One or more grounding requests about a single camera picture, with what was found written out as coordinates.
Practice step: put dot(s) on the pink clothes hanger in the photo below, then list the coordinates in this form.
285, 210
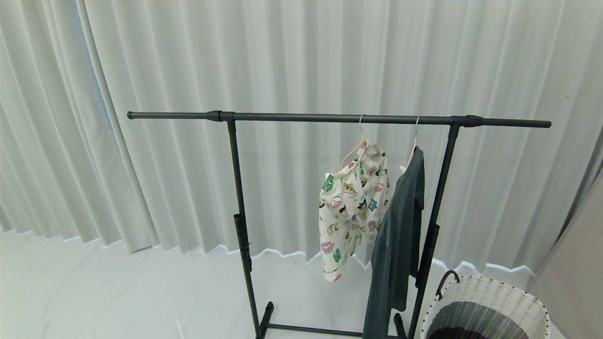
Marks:
360, 134
415, 136

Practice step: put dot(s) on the black clothes rack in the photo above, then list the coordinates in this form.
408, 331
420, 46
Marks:
282, 117

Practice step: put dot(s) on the white curtain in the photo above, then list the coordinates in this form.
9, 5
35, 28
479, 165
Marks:
188, 56

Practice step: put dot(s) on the dark grey shirt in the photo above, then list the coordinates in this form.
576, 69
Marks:
395, 245

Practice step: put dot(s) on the white laundry basket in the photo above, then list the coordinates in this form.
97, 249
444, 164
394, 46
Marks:
499, 296

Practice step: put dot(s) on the cream printed garment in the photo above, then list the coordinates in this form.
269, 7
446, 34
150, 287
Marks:
348, 212

